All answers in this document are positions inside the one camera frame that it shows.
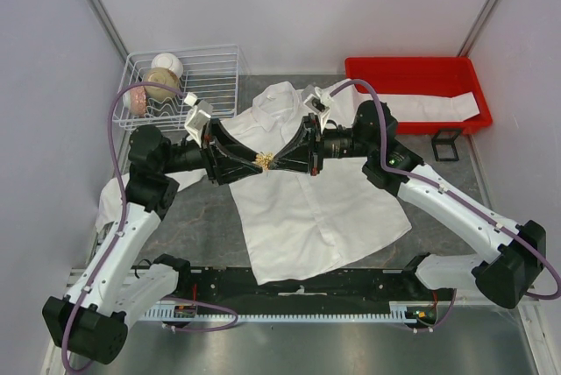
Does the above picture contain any light blue cable duct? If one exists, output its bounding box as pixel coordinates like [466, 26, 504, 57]
[140, 301, 437, 323]

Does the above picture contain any black brooch box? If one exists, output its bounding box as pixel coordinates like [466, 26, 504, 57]
[431, 128, 462, 162]

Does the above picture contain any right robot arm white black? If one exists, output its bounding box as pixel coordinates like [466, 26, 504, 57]
[269, 101, 546, 309]

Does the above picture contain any red plastic bin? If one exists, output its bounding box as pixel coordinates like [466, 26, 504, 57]
[344, 57, 493, 135]

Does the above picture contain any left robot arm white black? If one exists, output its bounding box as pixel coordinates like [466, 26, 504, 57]
[42, 119, 263, 374]

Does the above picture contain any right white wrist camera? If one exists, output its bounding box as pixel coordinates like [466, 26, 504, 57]
[302, 85, 333, 131]

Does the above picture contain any purple cable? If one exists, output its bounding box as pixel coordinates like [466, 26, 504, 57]
[328, 79, 561, 333]
[59, 83, 240, 371]

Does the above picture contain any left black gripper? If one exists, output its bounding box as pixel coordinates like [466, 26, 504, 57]
[160, 117, 262, 185]

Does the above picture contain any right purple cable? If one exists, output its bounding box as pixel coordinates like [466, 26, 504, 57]
[328, 79, 561, 333]

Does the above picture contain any white button shirt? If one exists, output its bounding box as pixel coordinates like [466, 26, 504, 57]
[95, 81, 412, 285]

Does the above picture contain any white wire dish rack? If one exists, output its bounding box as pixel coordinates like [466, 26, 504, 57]
[113, 45, 239, 131]

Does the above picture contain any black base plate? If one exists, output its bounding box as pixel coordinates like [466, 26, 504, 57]
[172, 267, 452, 313]

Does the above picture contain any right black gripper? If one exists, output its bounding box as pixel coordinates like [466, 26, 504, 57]
[268, 113, 374, 176]

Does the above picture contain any flower brooch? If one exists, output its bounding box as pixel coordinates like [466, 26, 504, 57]
[253, 152, 274, 171]

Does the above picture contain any beige ceramic bowl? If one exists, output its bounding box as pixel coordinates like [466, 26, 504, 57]
[143, 67, 180, 102]

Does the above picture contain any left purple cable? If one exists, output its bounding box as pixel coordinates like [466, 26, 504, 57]
[59, 83, 240, 371]

